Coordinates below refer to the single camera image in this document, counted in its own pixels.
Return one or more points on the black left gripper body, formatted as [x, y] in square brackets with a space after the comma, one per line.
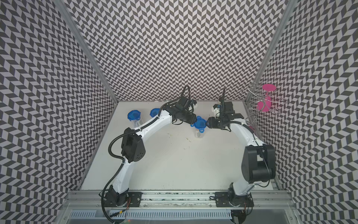
[187, 117]

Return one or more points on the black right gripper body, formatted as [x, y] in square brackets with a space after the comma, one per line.
[221, 123]

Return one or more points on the blue lid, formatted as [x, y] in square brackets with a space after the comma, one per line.
[154, 112]
[134, 115]
[200, 124]

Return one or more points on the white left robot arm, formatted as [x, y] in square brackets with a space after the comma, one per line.
[130, 146]

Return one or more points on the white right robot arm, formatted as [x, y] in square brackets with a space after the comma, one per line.
[258, 164]

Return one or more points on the aluminium front rail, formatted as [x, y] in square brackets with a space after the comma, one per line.
[181, 206]

